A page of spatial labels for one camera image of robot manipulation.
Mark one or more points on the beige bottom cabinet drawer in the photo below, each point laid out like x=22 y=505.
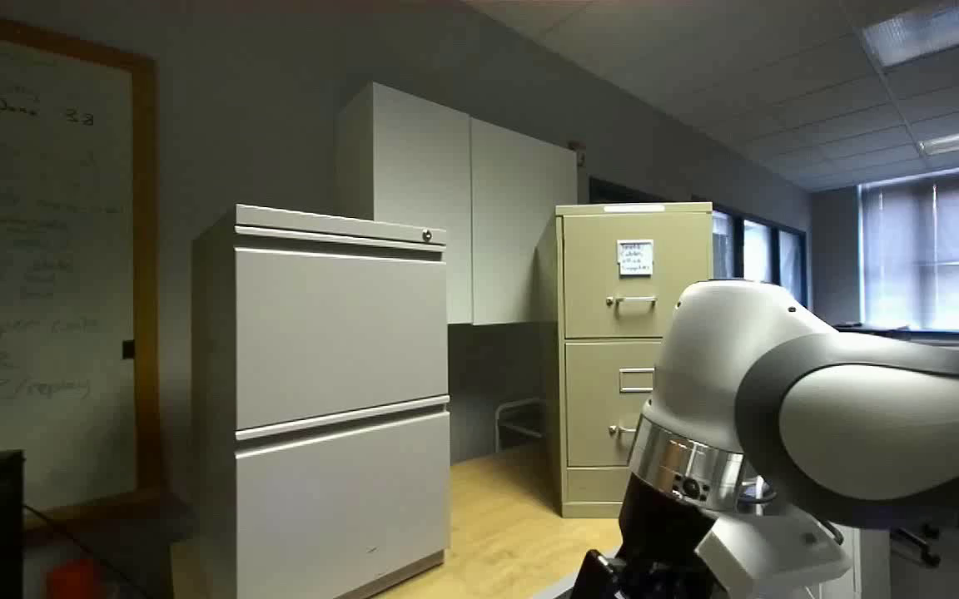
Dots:
x=603 y=390

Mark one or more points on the beige cabinet drawer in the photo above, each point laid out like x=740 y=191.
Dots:
x=603 y=390
x=598 y=300

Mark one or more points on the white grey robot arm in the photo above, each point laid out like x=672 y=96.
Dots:
x=770 y=435

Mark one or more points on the beige two-drawer file cabinet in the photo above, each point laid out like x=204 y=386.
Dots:
x=581 y=489

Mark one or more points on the beige top cabinet drawer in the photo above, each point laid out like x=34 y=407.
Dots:
x=598 y=300

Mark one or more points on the grey lateral file cabinet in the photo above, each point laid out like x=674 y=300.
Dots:
x=322 y=403

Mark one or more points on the white label card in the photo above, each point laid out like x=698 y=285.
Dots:
x=635 y=258

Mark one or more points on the wood-framed whiteboard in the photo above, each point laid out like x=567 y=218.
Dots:
x=79 y=270

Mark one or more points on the window with blinds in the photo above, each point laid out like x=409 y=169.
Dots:
x=911 y=255

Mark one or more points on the black office chair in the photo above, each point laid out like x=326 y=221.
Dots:
x=920 y=540

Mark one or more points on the red round object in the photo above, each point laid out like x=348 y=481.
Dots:
x=75 y=580

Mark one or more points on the ceiling light panel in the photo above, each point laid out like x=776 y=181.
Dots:
x=913 y=34

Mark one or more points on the white wall cupboard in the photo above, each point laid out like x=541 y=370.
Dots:
x=489 y=189

